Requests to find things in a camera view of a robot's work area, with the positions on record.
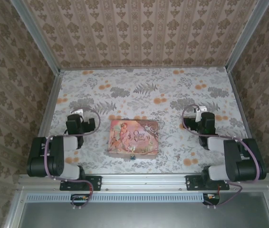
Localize pink fairy tin box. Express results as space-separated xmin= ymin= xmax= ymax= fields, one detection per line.
xmin=107 ymin=119 xmax=159 ymax=160

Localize floral table cover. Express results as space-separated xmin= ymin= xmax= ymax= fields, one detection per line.
xmin=38 ymin=68 xmax=260 ymax=175

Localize grey metal sheet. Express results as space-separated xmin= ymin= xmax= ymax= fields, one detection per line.
xmin=20 ymin=201 xmax=269 ymax=228

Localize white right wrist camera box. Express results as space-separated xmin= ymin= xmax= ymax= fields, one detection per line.
xmin=193 ymin=105 xmax=208 ymax=122

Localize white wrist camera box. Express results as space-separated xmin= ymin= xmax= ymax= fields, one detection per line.
xmin=70 ymin=108 xmax=85 ymax=117
xmin=193 ymin=105 xmax=208 ymax=122

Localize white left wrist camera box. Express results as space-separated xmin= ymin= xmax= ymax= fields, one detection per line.
xmin=70 ymin=108 xmax=85 ymax=117

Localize aluminium side rail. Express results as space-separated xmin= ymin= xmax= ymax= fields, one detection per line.
xmin=27 ymin=71 xmax=64 ymax=176
xmin=227 ymin=67 xmax=263 ymax=173

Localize small connector with wires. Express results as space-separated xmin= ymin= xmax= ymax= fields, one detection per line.
xmin=71 ymin=194 xmax=89 ymax=201
xmin=204 ymin=193 xmax=221 ymax=201

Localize aluminium rear rail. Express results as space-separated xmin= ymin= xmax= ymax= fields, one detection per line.
xmin=59 ymin=67 xmax=229 ymax=71

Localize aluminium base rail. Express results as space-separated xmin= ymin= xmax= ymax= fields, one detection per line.
xmin=18 ymin=172 xmax=269 ymax=192

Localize white slotted cable duct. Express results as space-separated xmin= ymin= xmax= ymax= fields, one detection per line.
xmin=26 ymin=192 xmax=221 ymax=203

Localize aluminium frame post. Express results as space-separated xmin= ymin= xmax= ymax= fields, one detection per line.
xmin=12 ymin=0 xmax=61 ymax=74
xmin=227 ymin=0 xmax=267 ymax=72

